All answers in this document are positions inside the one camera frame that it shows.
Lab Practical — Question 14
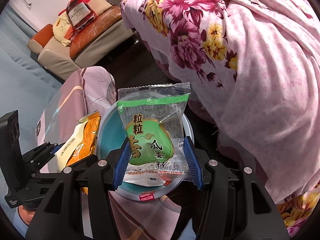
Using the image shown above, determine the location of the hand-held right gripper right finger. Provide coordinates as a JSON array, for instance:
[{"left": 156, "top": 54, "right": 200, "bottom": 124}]
[{"left": 184, "top": 137, "right": 290, "bottom": 240}]

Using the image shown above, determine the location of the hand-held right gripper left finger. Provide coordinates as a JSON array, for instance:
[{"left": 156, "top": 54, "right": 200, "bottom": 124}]
[{"left": 25, "top": 140, "right": 130, "bottom": 240}]

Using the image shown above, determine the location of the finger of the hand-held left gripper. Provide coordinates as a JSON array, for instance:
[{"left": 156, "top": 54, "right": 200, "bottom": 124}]
[
  {"left": 30, "top": 154, "right": 98, "bottom": 180},
  {"left": 22, "top": 141, "right": 67, "bottom": 167}
]

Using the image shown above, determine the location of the orange yellow snack bag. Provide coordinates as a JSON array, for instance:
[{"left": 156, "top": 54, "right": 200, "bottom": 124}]
[{"left": 54, "top": 112, "right": 102, "bottom": 172}]

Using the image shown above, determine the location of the green seed packet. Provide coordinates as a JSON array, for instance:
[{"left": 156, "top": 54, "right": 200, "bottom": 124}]
[{"left": 117, "top": 82, "right": 192, "bottom": 187}]

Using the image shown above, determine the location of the person's left hand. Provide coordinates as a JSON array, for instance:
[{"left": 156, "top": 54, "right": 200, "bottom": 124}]
[{"left": 15, "top": 204, "right": 38, "bottom": 230}]

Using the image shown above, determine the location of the pink grey patterned tablecloth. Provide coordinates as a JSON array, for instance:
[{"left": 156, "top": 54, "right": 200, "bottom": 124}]
[{"left": 35, "top": 66, "right": 182, "bottom": 240}]

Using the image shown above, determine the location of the grey-blue curtain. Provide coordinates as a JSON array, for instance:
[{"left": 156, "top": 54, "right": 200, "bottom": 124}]
[{"left": 0, "top": 4, "right": 65, "bottom": 155}]

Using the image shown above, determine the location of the beige armchair sofa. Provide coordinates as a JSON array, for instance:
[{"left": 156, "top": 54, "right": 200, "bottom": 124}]
[{"left": 27, "top": 4, "right": 137, "bottom": 83}]

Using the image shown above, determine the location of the pink floral blanket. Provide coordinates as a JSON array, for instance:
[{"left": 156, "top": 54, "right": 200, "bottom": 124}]
[{"left": 120, "top": 0, "right": 320, "bottom": 233}]

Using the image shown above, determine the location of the yellow plush toy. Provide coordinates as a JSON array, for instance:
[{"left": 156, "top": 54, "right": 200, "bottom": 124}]
[{"left": 52, "top": 17, "right": 73, "bottom": 47}]

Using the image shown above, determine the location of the orange leather seat cushion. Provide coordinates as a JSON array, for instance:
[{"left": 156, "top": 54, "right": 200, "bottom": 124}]
[{"left": 70, "top": 12, "right": 123, "bottom": 60}]

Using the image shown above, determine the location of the red bottle-shaped pillow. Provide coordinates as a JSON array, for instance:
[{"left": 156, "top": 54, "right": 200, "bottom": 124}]
[{"left": 65, "top": 0, "right": 98, "bottom": 32}]

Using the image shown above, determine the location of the beige pillow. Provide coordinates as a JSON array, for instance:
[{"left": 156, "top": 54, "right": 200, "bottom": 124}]
[{"left": 86, "top": 0, "right": 112, "bottom": 18}]

